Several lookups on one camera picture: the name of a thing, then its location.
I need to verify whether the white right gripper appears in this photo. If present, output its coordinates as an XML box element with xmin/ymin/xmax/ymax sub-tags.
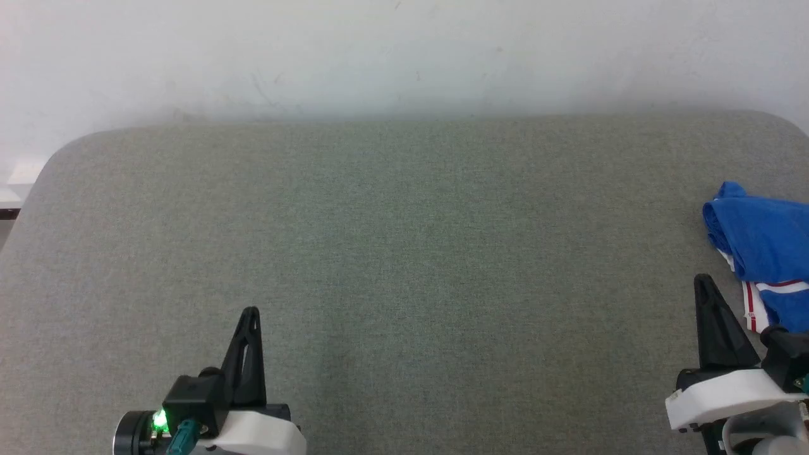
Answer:
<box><xmin>664</xmin><ymin>273</ymin><xmax>809</xmax><ymax>434</ymax></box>

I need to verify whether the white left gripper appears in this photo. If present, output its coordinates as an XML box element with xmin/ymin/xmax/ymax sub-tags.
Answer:
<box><xmin>201</xmin><ymin>306</ymin><xmax>308</xmax><ymax>455</ymax></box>

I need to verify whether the blue basketball jersey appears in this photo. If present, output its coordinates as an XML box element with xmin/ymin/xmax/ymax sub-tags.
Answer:
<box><xmin>702</xmin><ymin>181</ymin><xmax>809</xmax><ymax>334</ymax></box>

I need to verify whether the green left cable connector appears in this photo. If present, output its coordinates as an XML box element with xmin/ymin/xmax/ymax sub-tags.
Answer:
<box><xmin>165</xmin><ymin>420</ymin><xmax>204</xmax><ymax>455</ymax></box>

